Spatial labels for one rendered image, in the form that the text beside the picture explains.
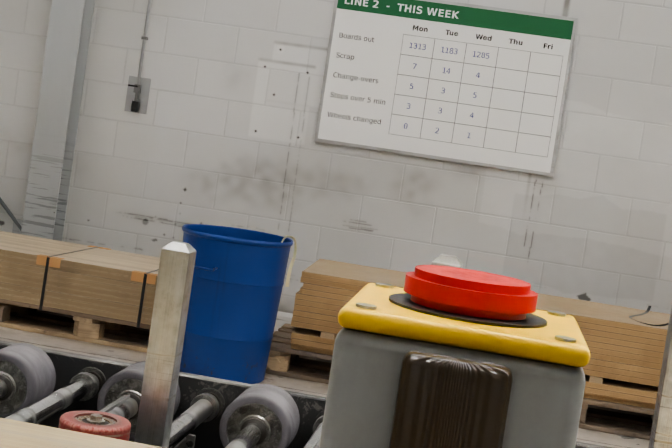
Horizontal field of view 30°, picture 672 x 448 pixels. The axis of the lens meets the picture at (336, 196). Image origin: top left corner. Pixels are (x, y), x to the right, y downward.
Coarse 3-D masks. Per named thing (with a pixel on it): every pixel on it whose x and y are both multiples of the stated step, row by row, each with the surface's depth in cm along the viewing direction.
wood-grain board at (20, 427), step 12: (0, 420) 137; (12, 420) 138; (0, 432) 133; (12, 432) 133; (24, 432) 134; (36, 432) 135; (48, 432) 135; (60, 432) 136; (72, 432) 137; (0, 444) 128; (12, 444) 129; (24, 444) 130; (36, 444) 130; (48, 444) 131; (60, 444) 131; (72, 444) 132; (84, 444) 133; (96, 444) 133; (108, 444) 134; (120, 444) 135; (132, 444) 136; (144, 444) 136
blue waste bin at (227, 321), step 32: (192, 224) 624; (224, 256) 587; (256, 256) 589; (288, 256) 612; (192, 288) 596; (224, 288) 589; (256, 288) 592; (192, 320) 595; (224, 320) 590; (256, 320) 596; (192, 352) 595; (224, 352) 592; (256, 352) 600
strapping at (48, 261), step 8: (88, 248) 705; (104, 248) 717; (40, 256) 647; (48, 256) 648; (40, 264) 647; (48, 264) 647; (56, 264) 646; (136, 272) 639; (144, 272) 642; (136, 280) 639; (144, 280) 639; (152, 280) 638; (144, 288) 639; (40, 304) 648
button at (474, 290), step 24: (408, 288) 37; (432, 288) 36; (456, 288) 36; (480, 288) 36; (504, 288) 36; (528, 288) 37; (456, 312) 36; (480, 312) 36; (504, 312) 36; (528, 312) 37
